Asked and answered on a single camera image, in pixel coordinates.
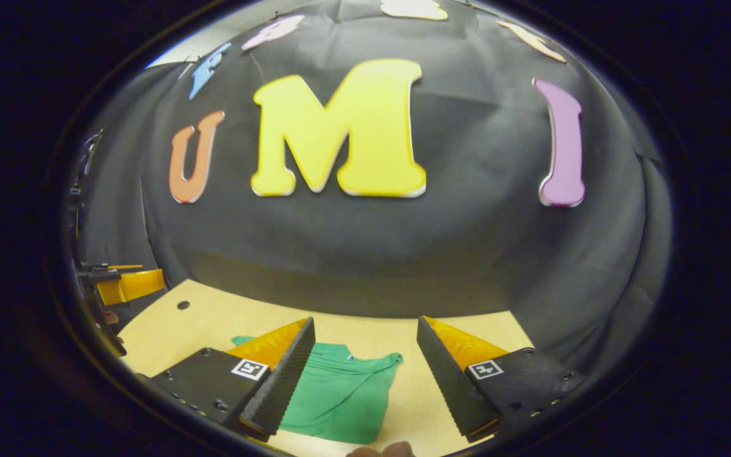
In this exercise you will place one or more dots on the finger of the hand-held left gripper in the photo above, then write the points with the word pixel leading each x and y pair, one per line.
pixel 104 275
pixel 131 285

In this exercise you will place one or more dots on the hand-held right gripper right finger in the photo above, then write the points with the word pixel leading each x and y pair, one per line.
pixel 445 377

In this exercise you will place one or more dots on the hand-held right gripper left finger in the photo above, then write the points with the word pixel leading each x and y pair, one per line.
pixel 286 381

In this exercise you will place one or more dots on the green T-shirt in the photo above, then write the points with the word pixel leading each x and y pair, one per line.
pixel 340 393

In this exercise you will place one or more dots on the black backdrop cloth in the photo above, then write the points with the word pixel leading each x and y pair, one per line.
pixel 467 241

